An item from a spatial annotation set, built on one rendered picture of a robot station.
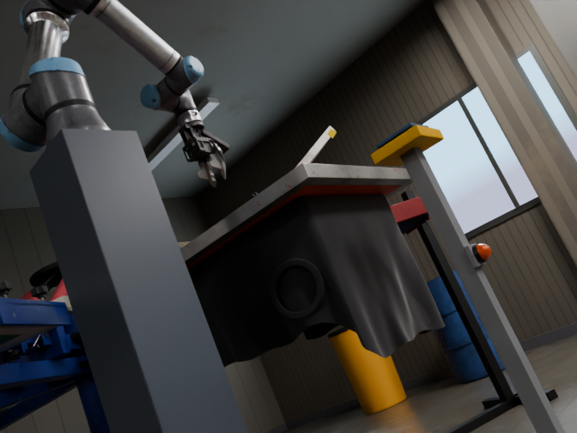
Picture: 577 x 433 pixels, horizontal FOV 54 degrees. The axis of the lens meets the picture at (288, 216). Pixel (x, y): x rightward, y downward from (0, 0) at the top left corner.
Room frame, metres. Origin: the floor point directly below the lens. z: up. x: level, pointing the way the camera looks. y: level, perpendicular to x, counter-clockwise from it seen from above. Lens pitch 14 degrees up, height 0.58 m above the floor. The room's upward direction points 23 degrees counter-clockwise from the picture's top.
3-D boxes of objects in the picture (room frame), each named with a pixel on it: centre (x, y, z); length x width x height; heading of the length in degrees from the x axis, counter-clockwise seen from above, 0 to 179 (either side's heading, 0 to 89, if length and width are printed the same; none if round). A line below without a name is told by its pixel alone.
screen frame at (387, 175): (1.69, 0.08, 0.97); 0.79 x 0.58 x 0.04; 55
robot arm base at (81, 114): (1.17, 0.37, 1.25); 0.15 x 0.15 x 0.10
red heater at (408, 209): (2.90, -0.34, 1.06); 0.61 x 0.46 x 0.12; 115
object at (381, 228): (1.52, -0.16, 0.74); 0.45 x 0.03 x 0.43; 145
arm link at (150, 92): (1.63, 0.22, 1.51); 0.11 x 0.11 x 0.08; 58
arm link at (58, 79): (1.17, 0.37, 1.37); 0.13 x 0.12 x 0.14; 58
